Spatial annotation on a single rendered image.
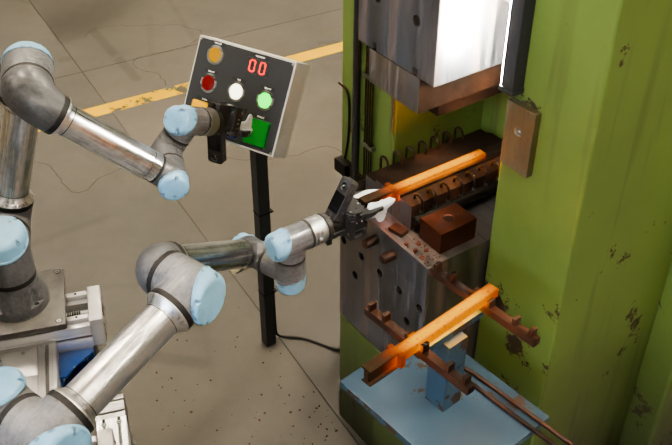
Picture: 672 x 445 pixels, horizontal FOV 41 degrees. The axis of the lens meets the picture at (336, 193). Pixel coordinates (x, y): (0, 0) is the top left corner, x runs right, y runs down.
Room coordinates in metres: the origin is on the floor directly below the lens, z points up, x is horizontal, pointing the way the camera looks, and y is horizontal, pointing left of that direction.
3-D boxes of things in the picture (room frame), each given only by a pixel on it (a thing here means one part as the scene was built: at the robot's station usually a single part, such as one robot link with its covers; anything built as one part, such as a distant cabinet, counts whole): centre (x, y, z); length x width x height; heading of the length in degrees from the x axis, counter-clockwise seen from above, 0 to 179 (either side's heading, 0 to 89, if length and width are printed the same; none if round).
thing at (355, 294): (2.03, -0.35, 0.69); 0.56 x 0.38 x 0.45; 125
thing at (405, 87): (2.06, -0.31, 1.32); 0.42 x 0.20 x 0.10; 125
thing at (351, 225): (1.83, -0.02, 0.97); 0.12 x 0.08 x 0.09; 125
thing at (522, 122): (1.76, -0.42, 1.27); 0.09 x 0.02 x 0.17; 35
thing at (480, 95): (2.07, -0.36, 1.24); 0.30 x 0.07 x 0.06; 125
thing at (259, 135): (2.20, 0.23, 1.01); 0.07 x 0.05 x 0.07; 60
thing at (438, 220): (1.83, -0.29, 0.95); 0.12 x 0.09 x 0.07; 125
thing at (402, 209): (2.06, -0.31, 0.96); 0.42 x 0.20 x 0.09; 125
